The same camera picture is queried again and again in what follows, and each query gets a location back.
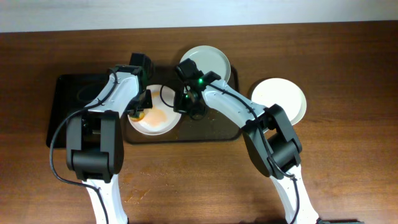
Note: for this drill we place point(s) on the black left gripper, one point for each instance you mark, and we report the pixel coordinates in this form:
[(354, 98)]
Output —
[(140, 104)]

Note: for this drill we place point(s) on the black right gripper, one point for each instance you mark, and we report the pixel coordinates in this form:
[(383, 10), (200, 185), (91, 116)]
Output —
[(185, 104)]

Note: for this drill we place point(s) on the green yellow scrub sponge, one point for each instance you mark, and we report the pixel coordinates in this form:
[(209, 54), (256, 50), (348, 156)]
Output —
[(137, 116)]

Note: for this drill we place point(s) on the white plate with sauce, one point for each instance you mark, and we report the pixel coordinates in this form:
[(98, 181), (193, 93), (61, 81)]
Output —
[(160, 119)]

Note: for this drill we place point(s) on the cream white plate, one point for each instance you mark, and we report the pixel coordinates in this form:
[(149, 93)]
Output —
[(284, 93)]

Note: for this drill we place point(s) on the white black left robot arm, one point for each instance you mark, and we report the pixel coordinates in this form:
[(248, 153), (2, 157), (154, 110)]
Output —
[(95, 150)]

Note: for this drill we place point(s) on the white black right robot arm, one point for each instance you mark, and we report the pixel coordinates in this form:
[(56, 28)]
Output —
[(273, 145)]

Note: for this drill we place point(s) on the brown serving tray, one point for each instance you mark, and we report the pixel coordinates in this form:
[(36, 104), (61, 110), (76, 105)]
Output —
[(211, 127)]

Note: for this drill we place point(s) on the black plastic tray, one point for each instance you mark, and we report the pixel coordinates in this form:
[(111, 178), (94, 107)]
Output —
[(73, 92)]

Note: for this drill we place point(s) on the pale green plate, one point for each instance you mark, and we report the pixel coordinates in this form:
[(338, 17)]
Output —
[(208, 58)]

